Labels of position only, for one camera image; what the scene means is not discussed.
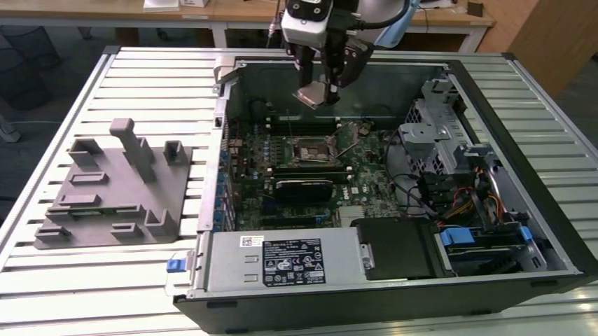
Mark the grey metal furniture foot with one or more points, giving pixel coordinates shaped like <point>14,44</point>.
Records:
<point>9,134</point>

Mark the white cardboard box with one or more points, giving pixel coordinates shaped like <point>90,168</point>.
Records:
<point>160,5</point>

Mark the silver CPU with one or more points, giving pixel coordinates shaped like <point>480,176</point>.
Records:
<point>309,94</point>

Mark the silver power supply unit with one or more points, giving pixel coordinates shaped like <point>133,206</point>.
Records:
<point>224,259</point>

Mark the green motherboard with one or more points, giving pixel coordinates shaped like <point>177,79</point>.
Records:
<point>373,157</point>

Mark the green RAM stick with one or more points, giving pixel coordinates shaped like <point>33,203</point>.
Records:
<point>118,211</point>

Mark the blue case latch tab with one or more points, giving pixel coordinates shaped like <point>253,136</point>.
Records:
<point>174,265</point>

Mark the silver drive cage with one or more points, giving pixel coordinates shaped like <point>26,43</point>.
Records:
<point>420,140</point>

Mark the wooden cabinet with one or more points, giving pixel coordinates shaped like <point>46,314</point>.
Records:
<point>551,35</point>

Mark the grey parts rack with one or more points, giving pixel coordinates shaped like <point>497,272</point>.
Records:
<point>116,189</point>

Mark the small black box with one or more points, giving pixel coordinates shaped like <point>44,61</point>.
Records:
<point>475,10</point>

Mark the black PC case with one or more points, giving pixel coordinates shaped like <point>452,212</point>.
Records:
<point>327,308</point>

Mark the CPU socket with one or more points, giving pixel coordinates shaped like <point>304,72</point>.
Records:
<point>309,150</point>

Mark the wooden desk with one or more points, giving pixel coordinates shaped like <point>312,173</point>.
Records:
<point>256,10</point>

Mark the black graphics card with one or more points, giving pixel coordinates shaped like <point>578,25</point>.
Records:
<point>303,192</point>

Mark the white labelled box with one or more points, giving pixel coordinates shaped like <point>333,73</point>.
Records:
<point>193,3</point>

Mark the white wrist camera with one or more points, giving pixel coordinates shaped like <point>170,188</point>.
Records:
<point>303,33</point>

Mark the hard disk in blue carrier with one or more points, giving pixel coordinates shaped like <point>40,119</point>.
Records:
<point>455,238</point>

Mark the black mesh waste bin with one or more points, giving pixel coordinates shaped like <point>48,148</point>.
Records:
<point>38,45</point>

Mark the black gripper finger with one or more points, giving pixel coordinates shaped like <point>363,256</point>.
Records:
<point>349,63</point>
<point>307,66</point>

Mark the silver chipset heatsink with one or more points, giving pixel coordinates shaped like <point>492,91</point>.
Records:
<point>352,213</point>

